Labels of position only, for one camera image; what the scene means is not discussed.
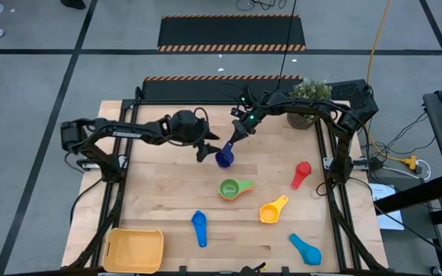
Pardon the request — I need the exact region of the black hanging cable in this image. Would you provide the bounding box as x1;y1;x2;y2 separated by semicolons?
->
274;0;298;91

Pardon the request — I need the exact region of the potted plant in striped pot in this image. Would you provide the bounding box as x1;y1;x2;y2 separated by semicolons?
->
286;78;333;131

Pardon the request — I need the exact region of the bright blue measuring cup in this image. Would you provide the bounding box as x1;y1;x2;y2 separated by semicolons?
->
190;209;209;248

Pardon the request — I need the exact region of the yellow measuring cup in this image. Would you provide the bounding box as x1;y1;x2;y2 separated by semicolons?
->
259;195;289;225

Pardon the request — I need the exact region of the dark blue measuring cup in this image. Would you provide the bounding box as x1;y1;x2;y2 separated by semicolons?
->
214;140;236;169

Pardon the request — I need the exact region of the yellow plastic basket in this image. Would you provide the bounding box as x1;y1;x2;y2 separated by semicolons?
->
102;227;165;274

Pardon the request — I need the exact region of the black computer box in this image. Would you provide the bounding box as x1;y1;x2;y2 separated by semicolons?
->
326;78;380;130

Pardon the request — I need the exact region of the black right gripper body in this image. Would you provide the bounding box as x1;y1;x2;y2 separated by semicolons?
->
239;105;270;135

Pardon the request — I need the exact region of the white paper sheet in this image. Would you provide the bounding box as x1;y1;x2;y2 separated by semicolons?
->
369;182;405;232

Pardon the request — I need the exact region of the black aluminium table frame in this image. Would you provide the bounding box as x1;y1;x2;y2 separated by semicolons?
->
67;97;389;274

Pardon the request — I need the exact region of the green measuring cup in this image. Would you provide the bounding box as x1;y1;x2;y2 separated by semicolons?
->
218;178;256;200

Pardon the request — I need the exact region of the yellow power cable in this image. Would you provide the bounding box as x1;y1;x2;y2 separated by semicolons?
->
365;0;418;170

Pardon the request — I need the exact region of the person's black shoe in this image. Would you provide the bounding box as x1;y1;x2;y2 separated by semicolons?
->
60;0;87;11

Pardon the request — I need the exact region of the black hazard striped floor mat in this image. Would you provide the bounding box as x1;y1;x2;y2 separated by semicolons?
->
141;74;305;103
156;14;307;53

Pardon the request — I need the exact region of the teal measuring cup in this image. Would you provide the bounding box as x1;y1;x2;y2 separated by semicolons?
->
289;232;323;267

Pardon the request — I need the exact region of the red measuring cup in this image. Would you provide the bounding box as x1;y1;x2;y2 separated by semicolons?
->
290;161;313;191

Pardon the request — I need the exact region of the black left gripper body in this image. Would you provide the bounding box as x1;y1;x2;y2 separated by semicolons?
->
165;110;211;147

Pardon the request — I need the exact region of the black stand beam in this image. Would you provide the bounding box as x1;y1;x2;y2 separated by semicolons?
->
374;174;442;214

